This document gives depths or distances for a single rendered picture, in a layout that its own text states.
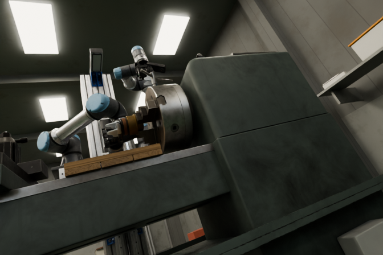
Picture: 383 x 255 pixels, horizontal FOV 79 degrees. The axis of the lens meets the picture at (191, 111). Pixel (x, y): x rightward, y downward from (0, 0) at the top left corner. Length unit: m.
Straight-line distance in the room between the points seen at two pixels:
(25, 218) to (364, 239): 0.97
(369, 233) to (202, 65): 0.82
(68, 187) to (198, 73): 0.62
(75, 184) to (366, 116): 3.87
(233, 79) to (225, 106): 0.15
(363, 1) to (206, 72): 3.48
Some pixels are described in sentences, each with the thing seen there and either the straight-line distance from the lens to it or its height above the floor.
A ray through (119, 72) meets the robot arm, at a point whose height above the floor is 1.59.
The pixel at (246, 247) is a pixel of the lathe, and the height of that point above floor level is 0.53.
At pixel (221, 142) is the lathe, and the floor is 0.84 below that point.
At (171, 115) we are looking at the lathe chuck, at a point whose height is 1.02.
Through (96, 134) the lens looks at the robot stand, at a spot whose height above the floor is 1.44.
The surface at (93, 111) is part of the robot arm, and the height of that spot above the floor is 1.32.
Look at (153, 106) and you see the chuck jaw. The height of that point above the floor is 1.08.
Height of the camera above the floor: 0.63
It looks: 25 degrees up
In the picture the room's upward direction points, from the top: 20 degrees counter-clockwise
